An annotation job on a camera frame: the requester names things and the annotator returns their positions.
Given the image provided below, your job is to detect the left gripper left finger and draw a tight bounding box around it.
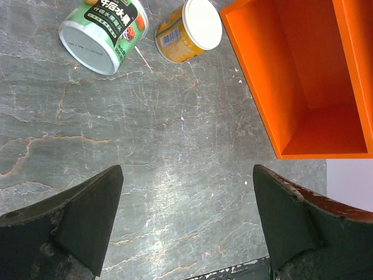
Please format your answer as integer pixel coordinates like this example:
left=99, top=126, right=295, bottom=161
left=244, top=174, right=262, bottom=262
left=1, top=165, right=124, bottom=279

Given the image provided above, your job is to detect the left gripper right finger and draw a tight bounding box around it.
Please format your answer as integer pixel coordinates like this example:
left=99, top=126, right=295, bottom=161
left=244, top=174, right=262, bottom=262
left=252, top=164, right=372, bottom=279

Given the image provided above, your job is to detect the orange shelf cabinet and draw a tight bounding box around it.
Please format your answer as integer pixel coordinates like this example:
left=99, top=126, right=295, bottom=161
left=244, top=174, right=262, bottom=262
left=220, top=1, right=372, bottom=159

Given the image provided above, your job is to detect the green label can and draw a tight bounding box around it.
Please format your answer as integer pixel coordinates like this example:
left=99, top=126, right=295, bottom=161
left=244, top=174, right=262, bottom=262
left=59, top=0, right=149, bottom=75

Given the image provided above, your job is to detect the white lid yellow can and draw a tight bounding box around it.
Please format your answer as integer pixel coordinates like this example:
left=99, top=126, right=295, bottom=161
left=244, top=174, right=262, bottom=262
left=154, top=0, right=223, bottom=64

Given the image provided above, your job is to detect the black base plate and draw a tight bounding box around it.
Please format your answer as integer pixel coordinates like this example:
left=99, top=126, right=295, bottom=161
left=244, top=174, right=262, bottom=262
left=187, top=257, right=274, bottom=280

